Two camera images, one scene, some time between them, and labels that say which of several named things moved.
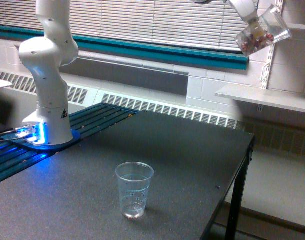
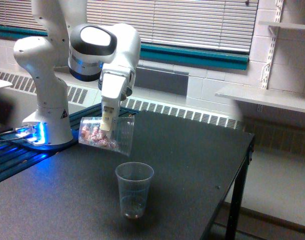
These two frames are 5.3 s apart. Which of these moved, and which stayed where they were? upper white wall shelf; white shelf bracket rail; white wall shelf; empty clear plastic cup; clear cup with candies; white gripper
Moved: clear cup with candies; white gripper
Stayed: upper white wall shelf; white shelf bracket rail; white wall shelf; empty clear plastic cup
